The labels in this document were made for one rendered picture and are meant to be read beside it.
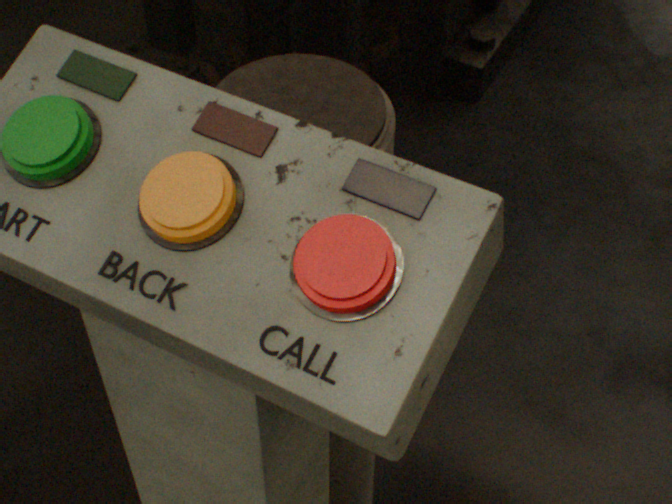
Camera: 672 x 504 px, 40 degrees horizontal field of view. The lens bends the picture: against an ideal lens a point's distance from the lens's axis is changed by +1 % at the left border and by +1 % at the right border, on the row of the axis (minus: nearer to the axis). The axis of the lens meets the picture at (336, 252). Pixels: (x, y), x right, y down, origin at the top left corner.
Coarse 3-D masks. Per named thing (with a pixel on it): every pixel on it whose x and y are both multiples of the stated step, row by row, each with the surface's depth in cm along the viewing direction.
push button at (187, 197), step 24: (168, 168) 39; (192, 168) 39; (216, 168) 38; (144, 192) 39; (168, 192) 38; (192, 192) 38; (216, 192) 38; (144, 216) 38; (168, 216) 38; (192, 216) 38; (216, 216) 38; (168, 240) 38; (192, 240) 38
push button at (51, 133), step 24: (48, 96) 42; (24, 120) 41; (48, 120) 41; (72, 120) 41; (24, 144) 40; (48, 144) 40; (72, 144) 40; (24, 168) 40; (48, 168) 40; (72, 168) 41
